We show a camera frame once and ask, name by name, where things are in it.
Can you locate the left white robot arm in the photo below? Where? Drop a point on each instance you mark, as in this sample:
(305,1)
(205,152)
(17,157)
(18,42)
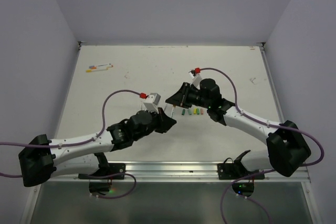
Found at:
(43,158)

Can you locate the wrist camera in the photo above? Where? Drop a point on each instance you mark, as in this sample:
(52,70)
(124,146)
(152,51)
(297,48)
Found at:
(196,77)
(150,102)

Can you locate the orange capped marker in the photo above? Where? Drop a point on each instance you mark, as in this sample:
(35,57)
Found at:
(172,111)

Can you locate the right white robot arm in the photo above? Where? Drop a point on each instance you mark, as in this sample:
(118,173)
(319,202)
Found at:
(286,148)

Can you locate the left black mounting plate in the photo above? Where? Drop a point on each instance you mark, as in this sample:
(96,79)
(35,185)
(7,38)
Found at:
(114,170)

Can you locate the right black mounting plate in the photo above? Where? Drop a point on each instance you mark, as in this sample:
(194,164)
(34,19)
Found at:
(232,171)

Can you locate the black mounting plate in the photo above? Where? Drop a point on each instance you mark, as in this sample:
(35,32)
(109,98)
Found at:
(232,171)
(114,170)

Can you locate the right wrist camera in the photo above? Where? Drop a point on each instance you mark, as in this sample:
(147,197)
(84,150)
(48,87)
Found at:
(196,77)

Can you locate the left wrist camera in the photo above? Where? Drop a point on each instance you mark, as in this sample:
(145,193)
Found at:
(150,102)

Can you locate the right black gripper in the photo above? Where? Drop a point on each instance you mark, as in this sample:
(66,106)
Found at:
(181,95)

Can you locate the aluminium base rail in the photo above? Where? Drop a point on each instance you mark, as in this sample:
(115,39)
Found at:
(195,172)

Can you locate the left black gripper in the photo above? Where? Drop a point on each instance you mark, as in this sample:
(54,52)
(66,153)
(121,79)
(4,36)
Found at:
(164,121)

